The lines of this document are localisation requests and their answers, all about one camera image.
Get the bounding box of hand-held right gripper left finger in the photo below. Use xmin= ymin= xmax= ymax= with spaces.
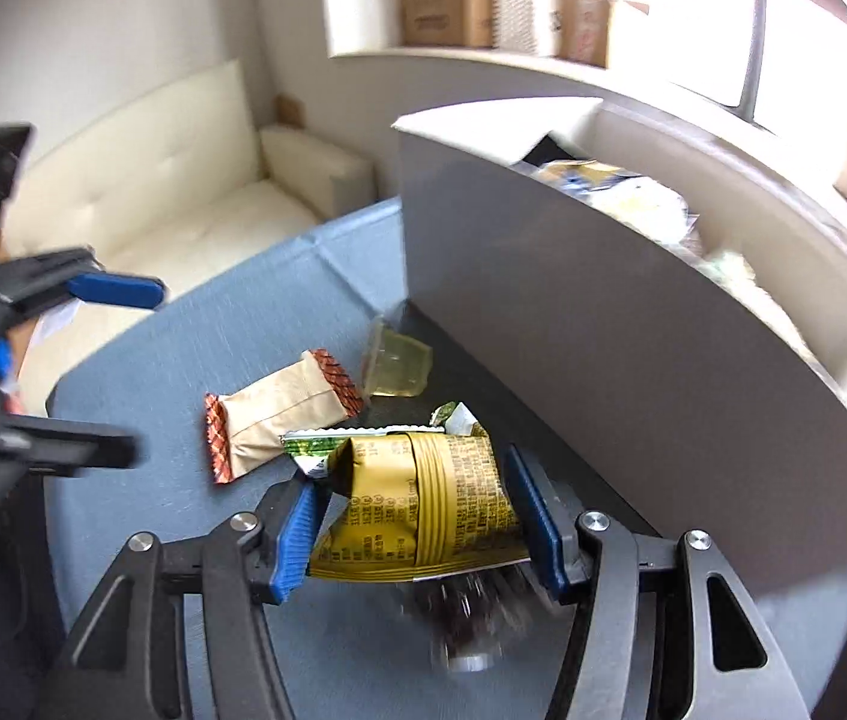
xmin=48 ymin=476 xmax=330 ymax=720

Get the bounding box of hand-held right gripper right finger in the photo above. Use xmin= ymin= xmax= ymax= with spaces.
xmin=501 ymin=442 xmax=816 ymax=720

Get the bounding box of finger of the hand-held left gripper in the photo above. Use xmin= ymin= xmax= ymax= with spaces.
xmin=0 ymin=245 xmax=167 ymax=332
xmin=0 ymin=415 xmax=141 ymax=479

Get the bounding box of gold nut snack packet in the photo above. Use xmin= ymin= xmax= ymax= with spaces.
xmin=307 ymin=431 xmax=544 ymax=672

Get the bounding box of white box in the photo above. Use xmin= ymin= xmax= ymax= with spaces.
xmin=391 ymin=95 xmax=847 ymax=602

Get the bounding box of yellow snack packet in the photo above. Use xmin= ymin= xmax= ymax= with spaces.
xmin=586 ymin=175 xmax=696 ymax=242

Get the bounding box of green strip snack packet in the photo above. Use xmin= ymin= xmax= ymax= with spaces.
xmin=283 ymin=400 xmax=493 ymax=482

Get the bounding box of cream sofa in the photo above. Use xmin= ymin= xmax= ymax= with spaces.
xmin=0 ymin=59 xmax=377 ymax=415

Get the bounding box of kraft paper snack packet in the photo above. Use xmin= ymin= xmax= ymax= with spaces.
xmin=203 ymin=348 xmax=364 ymax=485

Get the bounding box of clear jelly cup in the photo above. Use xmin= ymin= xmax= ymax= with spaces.
xmin=361 ymin=314 xmax=435 ymax=399

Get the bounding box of small open cardboard box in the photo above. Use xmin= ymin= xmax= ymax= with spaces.
xmin=551 ymin=0 xmax=650 ymax=68

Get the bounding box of black framed window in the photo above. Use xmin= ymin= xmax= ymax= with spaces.
xmin=603 ymin=0 xmax=847 ymax=132

